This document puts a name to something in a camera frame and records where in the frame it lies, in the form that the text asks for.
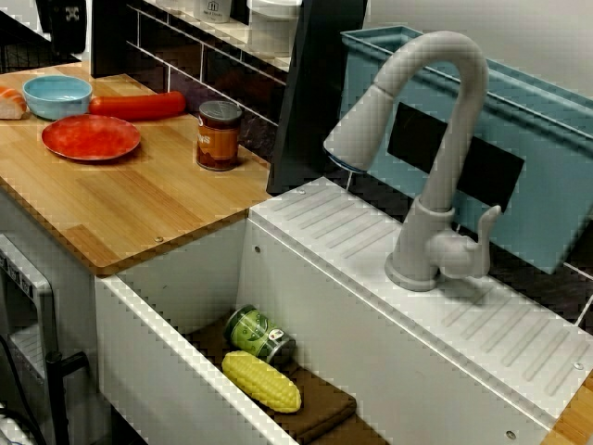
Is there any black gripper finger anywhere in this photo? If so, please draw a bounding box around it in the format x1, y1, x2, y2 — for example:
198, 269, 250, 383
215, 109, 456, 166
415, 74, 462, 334
48, 0, 87, 56

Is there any light blue bowl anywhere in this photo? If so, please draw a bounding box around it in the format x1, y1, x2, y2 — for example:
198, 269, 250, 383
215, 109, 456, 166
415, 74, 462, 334
22, 75, 94, 121

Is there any red toy sausage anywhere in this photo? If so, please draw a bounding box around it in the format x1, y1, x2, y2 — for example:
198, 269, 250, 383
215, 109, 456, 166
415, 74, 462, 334
88, 91, 187, 122

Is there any red round plate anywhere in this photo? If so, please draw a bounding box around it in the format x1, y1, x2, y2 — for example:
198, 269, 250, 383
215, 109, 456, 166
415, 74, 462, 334
41, 114, 142, 162

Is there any dark tiled backsplash shelf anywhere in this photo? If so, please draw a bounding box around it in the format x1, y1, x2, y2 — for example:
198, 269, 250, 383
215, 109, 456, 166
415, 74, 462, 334
124, 0, 297, 163

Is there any brown beans can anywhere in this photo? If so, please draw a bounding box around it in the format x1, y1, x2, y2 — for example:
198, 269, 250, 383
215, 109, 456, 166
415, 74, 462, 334
196, 100, 243, 172

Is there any grey cabinet front panel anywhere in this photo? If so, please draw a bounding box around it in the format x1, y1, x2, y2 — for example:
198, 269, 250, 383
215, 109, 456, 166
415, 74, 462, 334
0, 234, 57, 418

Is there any green peas can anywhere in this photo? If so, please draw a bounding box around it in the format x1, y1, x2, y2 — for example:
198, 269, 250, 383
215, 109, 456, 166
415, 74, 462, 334
225, 304, 297, 367

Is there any grey toy faucet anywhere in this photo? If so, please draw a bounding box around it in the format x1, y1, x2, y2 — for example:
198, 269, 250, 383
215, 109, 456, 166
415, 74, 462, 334
322, 30, 503, 293

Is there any yellow toy corn cob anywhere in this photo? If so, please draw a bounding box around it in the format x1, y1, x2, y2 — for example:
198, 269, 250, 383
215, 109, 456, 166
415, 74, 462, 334
221, 350, 303, 414

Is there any white toy sink unit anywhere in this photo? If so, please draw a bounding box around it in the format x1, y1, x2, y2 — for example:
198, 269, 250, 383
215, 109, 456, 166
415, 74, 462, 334
95, 175, 593, 445

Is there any brown folded cloth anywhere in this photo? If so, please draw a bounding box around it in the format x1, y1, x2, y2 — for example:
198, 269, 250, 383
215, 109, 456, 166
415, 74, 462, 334
184, 319, 358, 445

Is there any narrow black kitchen post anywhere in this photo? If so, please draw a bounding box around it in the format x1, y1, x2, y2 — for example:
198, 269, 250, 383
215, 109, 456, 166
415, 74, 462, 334
90, 0, 131, 79

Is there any wide black kitchen post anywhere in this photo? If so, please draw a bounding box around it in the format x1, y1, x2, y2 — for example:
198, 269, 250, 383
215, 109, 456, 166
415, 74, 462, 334
267, 0, 370, 196

